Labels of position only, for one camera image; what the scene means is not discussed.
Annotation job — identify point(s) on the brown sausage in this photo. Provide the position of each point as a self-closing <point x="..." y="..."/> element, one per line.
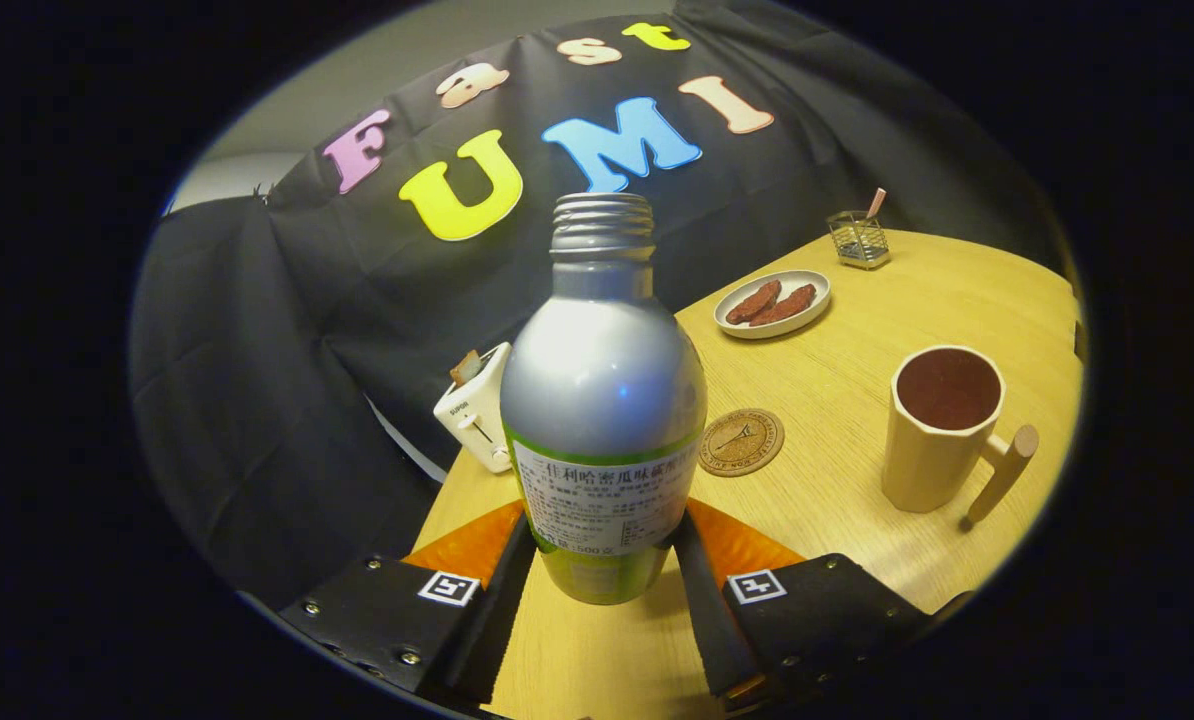
<point x="789" y="304"/>
<point x="754" y="302"/>

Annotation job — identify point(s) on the wooden table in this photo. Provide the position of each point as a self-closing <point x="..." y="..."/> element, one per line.
<point x="837" y="520"/>

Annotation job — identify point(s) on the pink straw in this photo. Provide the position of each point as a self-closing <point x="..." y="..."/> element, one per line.
<point x="875" y="202"/>

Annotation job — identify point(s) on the white toaster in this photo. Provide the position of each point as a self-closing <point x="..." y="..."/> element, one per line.
<point x="467" y="420"/>

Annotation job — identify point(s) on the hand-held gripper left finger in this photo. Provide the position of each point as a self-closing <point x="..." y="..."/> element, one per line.
<point x="487" y="620"/>

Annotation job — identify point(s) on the white oval plate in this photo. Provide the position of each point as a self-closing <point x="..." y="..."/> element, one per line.
<point x="807" y="278"/>

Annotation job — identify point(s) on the round brown coaster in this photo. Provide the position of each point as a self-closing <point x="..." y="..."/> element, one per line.
<point x="742" y="443"/>

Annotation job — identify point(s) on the silver bottle with green label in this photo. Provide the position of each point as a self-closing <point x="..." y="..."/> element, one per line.
<point x="602" y="380"/>

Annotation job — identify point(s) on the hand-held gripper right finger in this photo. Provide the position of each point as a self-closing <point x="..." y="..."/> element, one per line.
<point x="707" y="620"/>

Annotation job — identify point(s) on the toast slice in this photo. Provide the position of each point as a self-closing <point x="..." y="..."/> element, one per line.
<point x="465" y="368"/>

